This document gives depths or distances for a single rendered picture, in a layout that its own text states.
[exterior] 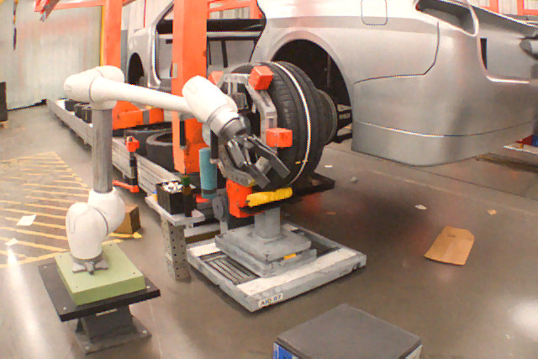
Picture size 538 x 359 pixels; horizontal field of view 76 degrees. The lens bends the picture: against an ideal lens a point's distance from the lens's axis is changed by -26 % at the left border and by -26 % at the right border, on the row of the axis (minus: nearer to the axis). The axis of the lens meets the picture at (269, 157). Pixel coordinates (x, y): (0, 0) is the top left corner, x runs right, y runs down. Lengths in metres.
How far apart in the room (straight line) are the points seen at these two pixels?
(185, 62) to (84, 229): 1.25
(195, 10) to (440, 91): 1.50
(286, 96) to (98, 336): 1.45
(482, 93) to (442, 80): 0.25
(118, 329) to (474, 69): 2.04
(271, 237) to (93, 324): 1.18
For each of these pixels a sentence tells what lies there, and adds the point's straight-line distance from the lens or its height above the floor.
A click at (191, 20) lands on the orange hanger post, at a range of 2.60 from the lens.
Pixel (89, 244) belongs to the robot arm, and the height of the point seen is 0.51.
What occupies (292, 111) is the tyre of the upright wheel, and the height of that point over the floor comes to 0.96.
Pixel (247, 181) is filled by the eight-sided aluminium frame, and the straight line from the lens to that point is 2.18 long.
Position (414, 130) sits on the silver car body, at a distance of 1.97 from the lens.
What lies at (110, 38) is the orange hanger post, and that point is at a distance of 4.42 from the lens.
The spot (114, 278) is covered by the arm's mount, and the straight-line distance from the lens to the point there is 1.81.
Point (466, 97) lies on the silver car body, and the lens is 1.95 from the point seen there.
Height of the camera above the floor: 1.24
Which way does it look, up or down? 14 degrees down
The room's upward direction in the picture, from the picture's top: straight up
